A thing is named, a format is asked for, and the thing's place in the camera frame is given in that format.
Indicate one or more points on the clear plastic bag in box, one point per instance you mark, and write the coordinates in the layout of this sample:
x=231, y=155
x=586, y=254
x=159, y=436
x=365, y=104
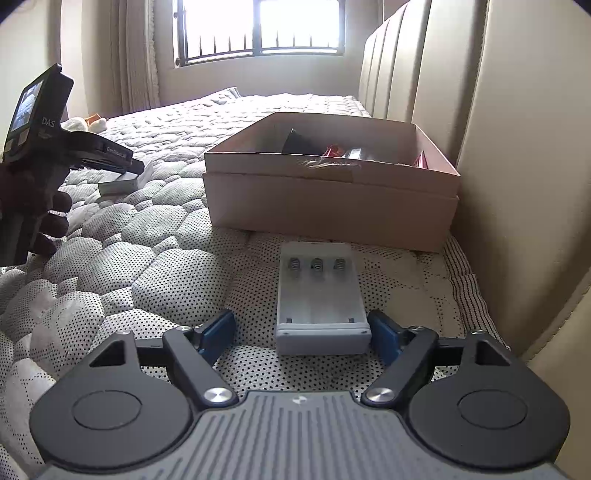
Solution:
x=359, y=154

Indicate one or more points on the white flat box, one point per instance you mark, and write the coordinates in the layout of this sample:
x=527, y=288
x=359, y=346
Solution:
x=126, y=183

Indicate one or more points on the beige curtain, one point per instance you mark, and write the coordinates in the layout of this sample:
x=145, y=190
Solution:
x=133, y=49

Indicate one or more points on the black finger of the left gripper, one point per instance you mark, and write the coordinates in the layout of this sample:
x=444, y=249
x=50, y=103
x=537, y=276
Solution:
x=103, y=154

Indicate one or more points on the red blue toothpaste tube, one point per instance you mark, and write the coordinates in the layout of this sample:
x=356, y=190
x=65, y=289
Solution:
x=421, y=161

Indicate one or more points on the window with dark bars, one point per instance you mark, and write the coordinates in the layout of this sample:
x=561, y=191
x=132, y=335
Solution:
x=206, y=31

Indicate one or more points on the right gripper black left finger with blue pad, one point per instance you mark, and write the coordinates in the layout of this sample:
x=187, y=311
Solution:
x=188, y=354

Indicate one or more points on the white battery charger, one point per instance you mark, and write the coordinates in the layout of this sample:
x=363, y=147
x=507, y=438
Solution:
x=319, y=302

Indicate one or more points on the white plush toy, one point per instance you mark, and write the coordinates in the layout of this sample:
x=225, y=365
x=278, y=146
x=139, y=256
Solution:
x=95, y=124

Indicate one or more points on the white quilted mattress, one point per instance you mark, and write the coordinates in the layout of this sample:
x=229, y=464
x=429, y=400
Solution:
x=151, y=260

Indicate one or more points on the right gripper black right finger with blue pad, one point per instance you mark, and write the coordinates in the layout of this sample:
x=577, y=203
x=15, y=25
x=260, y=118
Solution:
x=410, y=356

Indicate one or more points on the dark gloved left hand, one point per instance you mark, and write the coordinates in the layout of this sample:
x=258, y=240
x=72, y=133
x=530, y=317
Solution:
x=21, y=195

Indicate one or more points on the brown cardboard box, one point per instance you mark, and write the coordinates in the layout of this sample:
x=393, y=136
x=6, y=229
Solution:
x=251, y=185

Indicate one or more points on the black object in box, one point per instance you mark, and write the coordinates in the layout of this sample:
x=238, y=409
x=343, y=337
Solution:
x=298, y=144

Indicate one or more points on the beige padded headboard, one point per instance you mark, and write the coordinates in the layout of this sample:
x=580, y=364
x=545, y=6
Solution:
x=503, y=89

